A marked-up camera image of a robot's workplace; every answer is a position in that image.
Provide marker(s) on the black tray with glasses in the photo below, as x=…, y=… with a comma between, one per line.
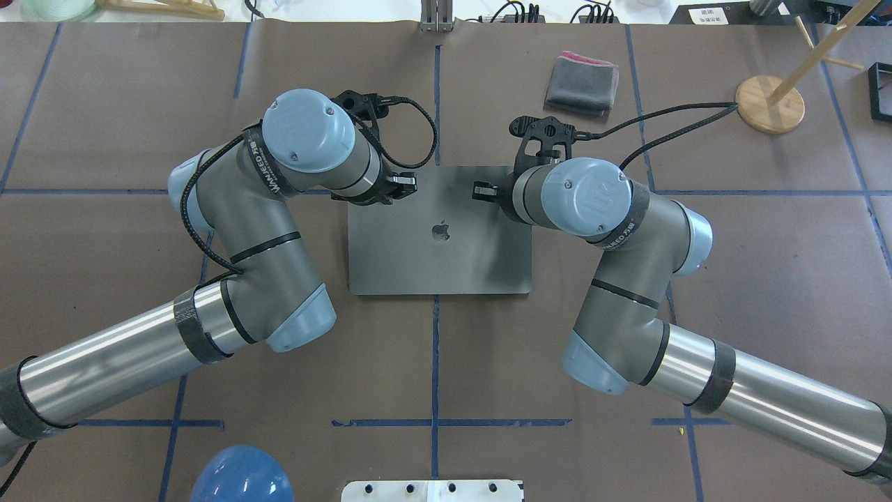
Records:
x=879, y=91

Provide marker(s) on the silver grey laptop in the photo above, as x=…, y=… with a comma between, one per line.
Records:
x=439, y=240

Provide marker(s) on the blue desk lamp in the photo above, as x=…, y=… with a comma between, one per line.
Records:
x=242, y=473

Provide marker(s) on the white camera mast with base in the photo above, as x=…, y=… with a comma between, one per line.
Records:
x=434, y=490

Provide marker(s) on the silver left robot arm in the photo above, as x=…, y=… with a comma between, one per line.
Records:
x=232, y=200

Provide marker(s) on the aluminium frame post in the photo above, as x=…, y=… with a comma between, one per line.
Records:
x=437, y=16

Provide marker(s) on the pale green glass plate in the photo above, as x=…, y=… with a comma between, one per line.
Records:
x=58, y=11

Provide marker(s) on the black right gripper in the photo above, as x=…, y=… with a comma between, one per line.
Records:
x=503, y=196

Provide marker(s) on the grey folded cloth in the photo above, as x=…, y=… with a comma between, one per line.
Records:
x=582, y=84

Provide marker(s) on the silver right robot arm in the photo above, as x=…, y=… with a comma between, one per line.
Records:
x=619, y=339

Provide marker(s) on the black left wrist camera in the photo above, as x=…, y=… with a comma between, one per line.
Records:
x=368, y=108

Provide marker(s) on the wooden mug tree stand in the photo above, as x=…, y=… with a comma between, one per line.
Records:
x=773, y=105

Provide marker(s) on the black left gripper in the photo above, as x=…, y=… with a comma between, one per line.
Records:
x=377, y=193

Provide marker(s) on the wooden dish rack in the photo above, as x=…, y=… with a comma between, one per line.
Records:
x=201, y=10

